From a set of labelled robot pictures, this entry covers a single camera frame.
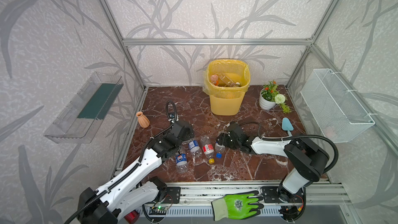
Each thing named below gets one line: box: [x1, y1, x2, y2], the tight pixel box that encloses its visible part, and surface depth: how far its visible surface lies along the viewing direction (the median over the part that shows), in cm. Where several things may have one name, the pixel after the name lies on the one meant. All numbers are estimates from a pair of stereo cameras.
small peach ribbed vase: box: [135, 110, 150, 129], surface depth 94 cm
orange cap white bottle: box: [210, 74, 220, 87], surface depth 99 cm
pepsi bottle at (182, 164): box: [174, 153, 189, 175], surface depth 82 cm
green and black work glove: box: [210, 190, 264, 222], surface depth 71 cm
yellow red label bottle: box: [218, 73, 236, 88], surface depth 98 cm
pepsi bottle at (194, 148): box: [188, 140, 202, 158], surface depth 87 cm
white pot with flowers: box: [259, 79, 291, 115], surface depth 99 cm
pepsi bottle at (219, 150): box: [215, 142, 226, 159], surface depth 86 cm
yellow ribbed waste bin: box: [206, 59, 251, 117], surface depth 97 cm
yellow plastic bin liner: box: [202, 59, 251, 95], surface depth 93 cm
